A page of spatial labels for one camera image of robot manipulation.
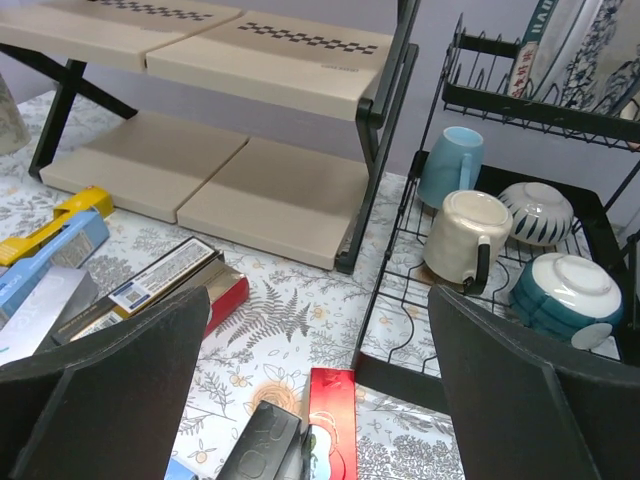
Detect white bowl blue pattern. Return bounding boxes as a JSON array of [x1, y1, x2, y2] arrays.
[[498, 182, 574, 247]]

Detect light blue toothpaste box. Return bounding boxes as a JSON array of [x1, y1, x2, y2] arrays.
[[1, 209, 109, 327]]

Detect yellow toothpaste box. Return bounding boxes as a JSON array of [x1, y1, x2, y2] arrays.
[[1, 186, 114, 267]]

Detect dark grey toothpaste box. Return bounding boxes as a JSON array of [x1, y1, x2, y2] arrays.
[[217, 401, 304, 480]]

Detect green floral mug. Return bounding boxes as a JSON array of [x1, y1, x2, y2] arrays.
[[0, 76, 31, 155]]

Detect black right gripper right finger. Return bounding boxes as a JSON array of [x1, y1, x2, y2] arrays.
[[428, 286, 639, 479]]

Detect beige three-tier shelf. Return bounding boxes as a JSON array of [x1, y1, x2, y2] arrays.
[[1, 1, 419, 274]]

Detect blue toothpaste box flat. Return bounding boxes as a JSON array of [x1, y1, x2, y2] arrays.
[[164, 455, 230, 480]]

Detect light blue mug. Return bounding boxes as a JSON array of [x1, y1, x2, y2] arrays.
[[417, 126, 484, 209]]

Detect brown red toothpaste box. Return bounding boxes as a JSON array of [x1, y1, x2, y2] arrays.
[[69, 262, 251, 341]]

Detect blue floral plate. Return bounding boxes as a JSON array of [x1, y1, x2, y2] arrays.
[[549, 1, 639, 117]]

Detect cream mug black handle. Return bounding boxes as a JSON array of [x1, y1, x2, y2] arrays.
[[423, 190, 513, 295]]

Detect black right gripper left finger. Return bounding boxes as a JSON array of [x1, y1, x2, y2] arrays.
[[1, 287, 211, 479]]

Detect black wire dish rack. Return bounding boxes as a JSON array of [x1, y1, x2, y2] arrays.
[[352, 12, 640, 421]]

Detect black gold toothpaste box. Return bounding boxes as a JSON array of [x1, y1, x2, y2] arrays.
[[52, 236, 225, 346]]

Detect teal rimmed plate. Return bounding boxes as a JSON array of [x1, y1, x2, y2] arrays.
[[506, 1, 600, 101]]

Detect silver white toothpaste box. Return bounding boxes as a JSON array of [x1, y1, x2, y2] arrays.
[[1, 266, 98, 365]]

